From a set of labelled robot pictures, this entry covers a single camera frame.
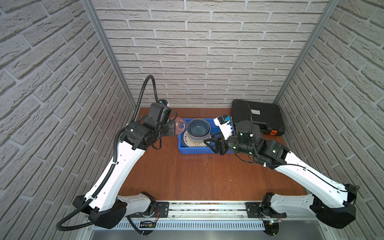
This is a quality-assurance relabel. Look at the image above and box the black tool case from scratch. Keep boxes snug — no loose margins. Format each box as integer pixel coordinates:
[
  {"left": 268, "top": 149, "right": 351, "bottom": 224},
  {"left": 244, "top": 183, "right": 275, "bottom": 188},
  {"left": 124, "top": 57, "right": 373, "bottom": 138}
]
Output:
[{"left": 232, "top": 99, "right": 286, "bottom": 136}]

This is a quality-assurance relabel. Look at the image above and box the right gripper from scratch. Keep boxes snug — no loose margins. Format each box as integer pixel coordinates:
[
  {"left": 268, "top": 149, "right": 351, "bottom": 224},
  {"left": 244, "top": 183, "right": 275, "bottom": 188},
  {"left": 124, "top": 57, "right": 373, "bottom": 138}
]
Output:
[{"left": 205, "top": 132, "right": 257, "bottom": 160}]

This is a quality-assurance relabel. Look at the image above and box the lilac bowl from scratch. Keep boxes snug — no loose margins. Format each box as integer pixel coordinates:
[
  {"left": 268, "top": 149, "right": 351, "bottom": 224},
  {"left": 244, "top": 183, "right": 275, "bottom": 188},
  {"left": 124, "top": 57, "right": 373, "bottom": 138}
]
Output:
[{"left": 184, "top": 134, "right": 210, "bottom": 147}]

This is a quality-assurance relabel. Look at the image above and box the clear glass with dark base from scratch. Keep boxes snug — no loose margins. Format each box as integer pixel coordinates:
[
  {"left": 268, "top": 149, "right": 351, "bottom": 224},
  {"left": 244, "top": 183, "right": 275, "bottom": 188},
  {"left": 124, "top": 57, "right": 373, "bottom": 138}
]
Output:
[{"left": 175, "top": 117, "right": 187, "bottom": 135}]

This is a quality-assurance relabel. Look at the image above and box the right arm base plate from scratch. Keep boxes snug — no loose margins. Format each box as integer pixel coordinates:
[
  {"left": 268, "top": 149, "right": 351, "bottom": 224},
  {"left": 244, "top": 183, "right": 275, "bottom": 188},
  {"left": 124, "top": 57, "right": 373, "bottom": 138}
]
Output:
[{"left": 245, "top": 202, "right": 287, "bottom": 219}]

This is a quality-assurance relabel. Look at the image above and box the sunburst pattern plate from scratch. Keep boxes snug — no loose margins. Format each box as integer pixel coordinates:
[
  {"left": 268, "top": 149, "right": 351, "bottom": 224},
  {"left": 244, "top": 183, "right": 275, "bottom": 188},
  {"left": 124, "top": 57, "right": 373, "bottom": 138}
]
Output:
[{"left": 182, "top": 132, "right": 210, "bottom": 148}]

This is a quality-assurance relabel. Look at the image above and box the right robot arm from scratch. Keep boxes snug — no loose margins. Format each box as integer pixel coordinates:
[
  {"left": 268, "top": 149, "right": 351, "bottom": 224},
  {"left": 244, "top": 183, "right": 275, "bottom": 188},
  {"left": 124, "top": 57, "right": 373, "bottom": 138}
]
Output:
[{"left": 204, "top": 115, "right": 358, "bottom": 229}]

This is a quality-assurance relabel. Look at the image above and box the blue plastic bin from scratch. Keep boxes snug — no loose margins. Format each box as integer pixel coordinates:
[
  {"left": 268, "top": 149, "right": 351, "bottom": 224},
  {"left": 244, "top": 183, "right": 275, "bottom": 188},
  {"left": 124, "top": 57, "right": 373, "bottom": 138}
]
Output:
[{"left": 178, "top": 119, "right": 220, "bottom": 155}]

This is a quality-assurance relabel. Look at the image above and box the black corrugated cable hose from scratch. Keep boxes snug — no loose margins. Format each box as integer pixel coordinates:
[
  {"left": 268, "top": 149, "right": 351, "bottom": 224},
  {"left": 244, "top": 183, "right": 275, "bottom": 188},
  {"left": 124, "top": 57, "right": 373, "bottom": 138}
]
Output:
[{"left": 55, "top": 74, "right": 160, "bottom": 232}]

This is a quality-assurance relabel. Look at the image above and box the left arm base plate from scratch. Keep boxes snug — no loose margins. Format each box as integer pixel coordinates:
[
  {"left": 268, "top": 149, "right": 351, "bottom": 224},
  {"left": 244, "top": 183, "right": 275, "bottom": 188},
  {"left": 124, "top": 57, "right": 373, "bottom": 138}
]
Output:
[{"left": 140, "top": 202, "right": 170, "bottom": 218}]

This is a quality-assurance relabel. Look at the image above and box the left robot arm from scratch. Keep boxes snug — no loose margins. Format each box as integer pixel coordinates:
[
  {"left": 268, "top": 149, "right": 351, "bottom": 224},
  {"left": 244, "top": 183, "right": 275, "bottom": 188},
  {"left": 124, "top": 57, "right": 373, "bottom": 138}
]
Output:
[{"left": 73, "top": 103, "right": 175, "bottom": 229}]

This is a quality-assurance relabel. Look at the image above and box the blue grey bowl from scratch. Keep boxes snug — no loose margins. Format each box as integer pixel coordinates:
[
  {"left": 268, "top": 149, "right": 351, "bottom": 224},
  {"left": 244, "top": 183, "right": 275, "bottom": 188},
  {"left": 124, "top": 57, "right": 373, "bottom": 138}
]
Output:
[{"left": 187, "top": 119, "right": 211, "bottom": 140}]

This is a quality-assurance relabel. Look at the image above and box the aluminium front rail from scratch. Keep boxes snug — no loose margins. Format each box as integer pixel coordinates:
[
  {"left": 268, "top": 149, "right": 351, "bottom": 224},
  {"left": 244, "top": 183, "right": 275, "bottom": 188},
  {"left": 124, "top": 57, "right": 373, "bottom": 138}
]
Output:
[{"left": 113, "top": 201, "right": 323, "bottom": 231}]

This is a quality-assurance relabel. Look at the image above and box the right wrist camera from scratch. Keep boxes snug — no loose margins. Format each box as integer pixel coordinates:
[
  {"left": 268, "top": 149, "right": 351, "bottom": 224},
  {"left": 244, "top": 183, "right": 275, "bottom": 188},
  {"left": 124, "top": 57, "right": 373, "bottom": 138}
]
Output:
[{"left": 214, "top": 114, "right": 235, "bottom": 140}]

